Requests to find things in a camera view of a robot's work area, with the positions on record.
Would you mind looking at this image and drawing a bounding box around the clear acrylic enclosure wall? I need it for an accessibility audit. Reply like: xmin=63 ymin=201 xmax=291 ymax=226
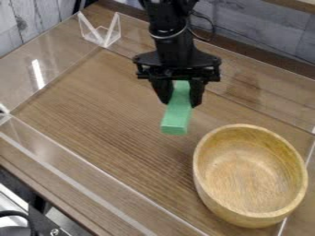
xmin=0 ymin=16 xmax=315 ymax=236

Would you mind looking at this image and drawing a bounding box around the round wooden bowl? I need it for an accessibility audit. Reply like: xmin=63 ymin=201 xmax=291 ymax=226
xmin=194 ymin=124 xmax=308 ymax=229

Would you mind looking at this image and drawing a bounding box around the black cable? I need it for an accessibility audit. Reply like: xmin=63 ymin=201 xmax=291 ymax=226
xmin=0 ymin=209 xmax=31 ymax=223

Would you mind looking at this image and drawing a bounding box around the clear acrylic corner bracket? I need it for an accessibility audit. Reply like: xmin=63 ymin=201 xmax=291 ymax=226
xmin=78 ymin=12 xmax=120 ymax=48

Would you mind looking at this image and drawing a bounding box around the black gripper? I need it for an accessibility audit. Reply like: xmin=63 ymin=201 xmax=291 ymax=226
xmin=134 ymin=29 xmax=222 ymax=107

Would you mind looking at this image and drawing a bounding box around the black metal clamp bracket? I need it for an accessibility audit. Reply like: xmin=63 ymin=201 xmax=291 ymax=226
xmin=28 ymin=206 xmax=63 ymax=236

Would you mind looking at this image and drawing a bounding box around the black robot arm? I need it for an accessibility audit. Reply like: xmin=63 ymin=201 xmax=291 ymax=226
xmin=134 ymin=0 xmax=222 ymax=108

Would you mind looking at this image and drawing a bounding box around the green rectangular block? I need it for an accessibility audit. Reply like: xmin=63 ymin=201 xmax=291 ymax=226
xmin=160 ymin=81 xmax=192 ymax=136

